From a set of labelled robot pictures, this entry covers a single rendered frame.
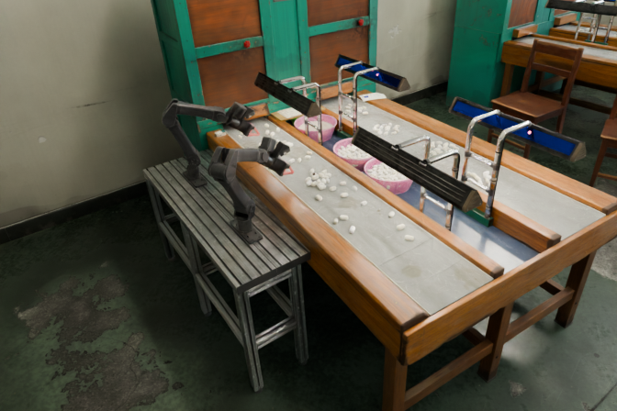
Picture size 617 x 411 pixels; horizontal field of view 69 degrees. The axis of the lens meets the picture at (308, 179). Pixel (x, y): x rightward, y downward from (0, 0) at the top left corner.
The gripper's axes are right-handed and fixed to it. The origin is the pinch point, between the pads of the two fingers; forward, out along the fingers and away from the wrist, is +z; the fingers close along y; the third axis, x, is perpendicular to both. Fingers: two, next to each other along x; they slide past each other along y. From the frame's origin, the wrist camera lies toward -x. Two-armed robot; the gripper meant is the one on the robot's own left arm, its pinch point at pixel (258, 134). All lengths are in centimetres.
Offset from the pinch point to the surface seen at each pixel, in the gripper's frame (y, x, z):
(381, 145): -87, -27, -2
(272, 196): -47, 18, -6
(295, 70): 44, -43, 28
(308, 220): -73, 15, -3
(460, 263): -126, -4, 26
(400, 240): -103, 1, 19
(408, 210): -91, -9, 28
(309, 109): -34.7, -25.5, -2.7
